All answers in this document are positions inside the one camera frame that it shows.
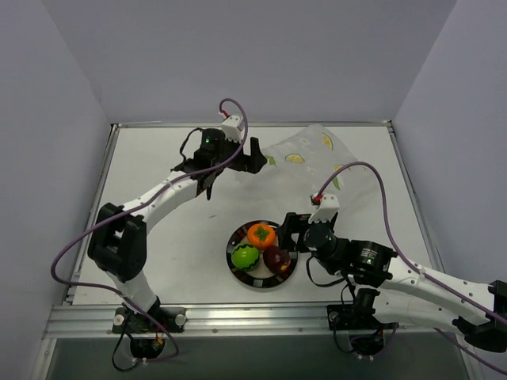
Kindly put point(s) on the dark red fake fruit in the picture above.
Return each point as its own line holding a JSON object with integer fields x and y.
{"x": 276, "y": 260}

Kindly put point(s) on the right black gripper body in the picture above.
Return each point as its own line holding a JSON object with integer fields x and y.
{"x": 297, "y": 228}

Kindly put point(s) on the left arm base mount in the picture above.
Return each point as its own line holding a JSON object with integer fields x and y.
{"x": 173, "y": 319}

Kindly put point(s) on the front aluminium rail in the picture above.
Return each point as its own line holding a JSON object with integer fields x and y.
{"x": 202, "y": 320}

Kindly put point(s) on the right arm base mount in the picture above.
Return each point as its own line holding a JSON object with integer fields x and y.
{"x": 351, "y": 318}

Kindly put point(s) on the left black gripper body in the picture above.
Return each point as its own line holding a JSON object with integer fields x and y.
{"x": 241, "y": 159}

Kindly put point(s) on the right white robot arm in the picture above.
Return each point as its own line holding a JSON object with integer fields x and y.
{"x": 393, "y": 289}

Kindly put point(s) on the orange fake persimmon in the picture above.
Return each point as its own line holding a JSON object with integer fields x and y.
{"x": 261, "y": 236}

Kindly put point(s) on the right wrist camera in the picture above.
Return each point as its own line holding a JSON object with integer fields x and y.
{"x": 326, "y": 207}

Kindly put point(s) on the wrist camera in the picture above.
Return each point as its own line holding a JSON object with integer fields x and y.
{"x": 326, "y": 207}
{"x": 233, "y": 126}

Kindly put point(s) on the round dark rimmed plate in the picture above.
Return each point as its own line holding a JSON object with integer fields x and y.
{"x": 260, "y": 278}

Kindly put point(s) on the clear printed plastic bag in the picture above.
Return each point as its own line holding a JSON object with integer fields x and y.
{"x": 300, "y": 160}

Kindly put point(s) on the green fake watermelon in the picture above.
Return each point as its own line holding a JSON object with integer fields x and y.
{"x": 245, "y": 257}

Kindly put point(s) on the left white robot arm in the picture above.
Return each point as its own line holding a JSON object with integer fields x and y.
{"x": 118, "y": 245}

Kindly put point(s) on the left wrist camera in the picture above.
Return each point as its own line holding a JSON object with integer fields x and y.
{"x": 233, "y": 126}

